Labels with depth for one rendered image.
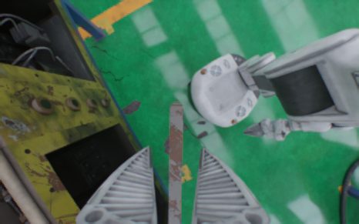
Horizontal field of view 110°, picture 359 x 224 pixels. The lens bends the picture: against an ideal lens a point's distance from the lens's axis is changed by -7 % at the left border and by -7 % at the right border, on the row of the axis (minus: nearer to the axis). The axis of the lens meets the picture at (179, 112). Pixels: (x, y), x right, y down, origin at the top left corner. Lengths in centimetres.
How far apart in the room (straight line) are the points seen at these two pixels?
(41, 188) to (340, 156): 266
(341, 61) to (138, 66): 145
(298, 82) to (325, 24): 192
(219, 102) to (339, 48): 93
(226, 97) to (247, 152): 78
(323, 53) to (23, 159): 67
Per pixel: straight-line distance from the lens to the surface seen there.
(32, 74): 59
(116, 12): 184
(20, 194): 42
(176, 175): 30
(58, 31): 101
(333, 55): 43
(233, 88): 128
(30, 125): 48
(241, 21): 183
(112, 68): 166
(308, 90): 50
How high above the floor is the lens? 148
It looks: 85 degrees down
